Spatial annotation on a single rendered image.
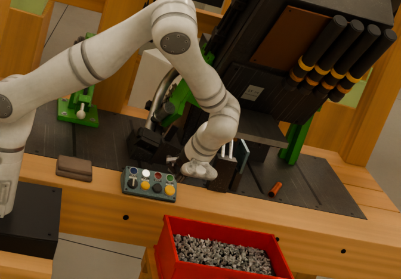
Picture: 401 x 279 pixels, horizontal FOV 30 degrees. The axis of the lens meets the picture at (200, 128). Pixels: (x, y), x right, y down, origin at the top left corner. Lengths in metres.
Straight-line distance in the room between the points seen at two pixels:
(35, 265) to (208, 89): 0.56
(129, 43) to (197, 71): 0.15
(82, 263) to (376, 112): 1.42
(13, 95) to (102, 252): 1.89
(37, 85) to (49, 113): 0.78
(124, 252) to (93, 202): 1.46
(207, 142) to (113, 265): 1.70
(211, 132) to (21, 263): 0.52
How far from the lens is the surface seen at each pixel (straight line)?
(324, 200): 2.41
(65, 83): 1.56
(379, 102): 2.78
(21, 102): 1.61
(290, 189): 2.39
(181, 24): 1.43
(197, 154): 1.79
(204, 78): 1.54
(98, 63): 1.52
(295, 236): 2.18
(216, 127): 1.66
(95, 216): 2.04
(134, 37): 1.52
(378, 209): 2.57
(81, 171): 2.01
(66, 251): 3.36
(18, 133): 1.71
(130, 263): 3.40
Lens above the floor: 1.85
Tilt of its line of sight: 21 degrees down
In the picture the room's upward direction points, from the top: 19 degrees clockwise
